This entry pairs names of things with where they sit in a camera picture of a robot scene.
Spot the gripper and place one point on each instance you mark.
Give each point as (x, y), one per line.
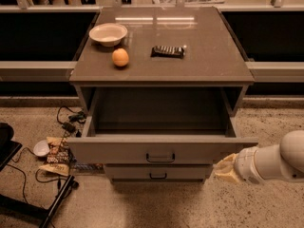
(245, 165)

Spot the grey top drawer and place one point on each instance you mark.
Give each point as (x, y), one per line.
(158, 125)

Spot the grey drawer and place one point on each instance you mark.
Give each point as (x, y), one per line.
(158, 172)
(158, 125)

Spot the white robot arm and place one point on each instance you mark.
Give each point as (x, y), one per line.
(255, 165)

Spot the grey bottom drawer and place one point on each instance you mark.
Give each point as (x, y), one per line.
(158, 172)

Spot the grey drawer cabinet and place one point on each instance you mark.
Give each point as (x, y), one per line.
(211, 57)

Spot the dark striped snack bar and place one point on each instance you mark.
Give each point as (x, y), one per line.
(166, 51)

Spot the snack packages on floor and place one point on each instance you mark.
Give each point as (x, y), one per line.
(87, 167)

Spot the orange fruit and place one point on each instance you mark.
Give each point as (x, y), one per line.
(120, 57)

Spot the white bowl on cabinet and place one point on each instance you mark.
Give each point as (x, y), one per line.
(108, 34)

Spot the white bowl on floor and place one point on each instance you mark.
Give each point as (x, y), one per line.
(41, 149)

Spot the black stand base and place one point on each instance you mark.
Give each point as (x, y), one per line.
(43, 215)

